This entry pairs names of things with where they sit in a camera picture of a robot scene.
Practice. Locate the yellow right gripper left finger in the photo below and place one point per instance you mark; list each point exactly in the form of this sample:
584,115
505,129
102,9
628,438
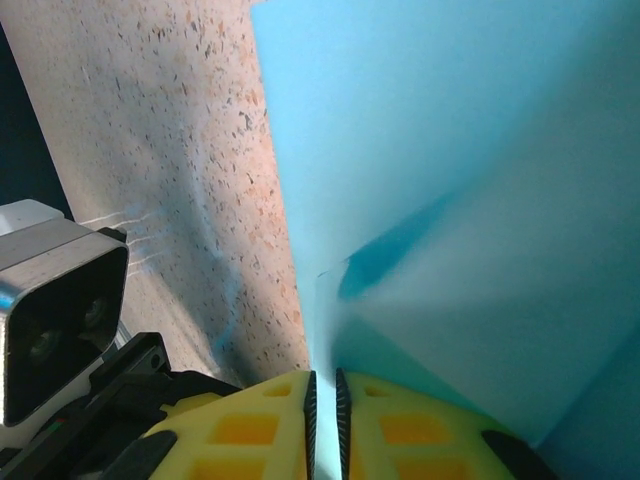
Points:
245,430

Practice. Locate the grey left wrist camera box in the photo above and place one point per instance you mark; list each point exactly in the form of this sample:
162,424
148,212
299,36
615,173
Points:
60,260

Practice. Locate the light blue paper sheet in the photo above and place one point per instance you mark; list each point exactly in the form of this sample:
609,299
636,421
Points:
425,150

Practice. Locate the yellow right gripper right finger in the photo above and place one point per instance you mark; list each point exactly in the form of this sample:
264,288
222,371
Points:
410,435

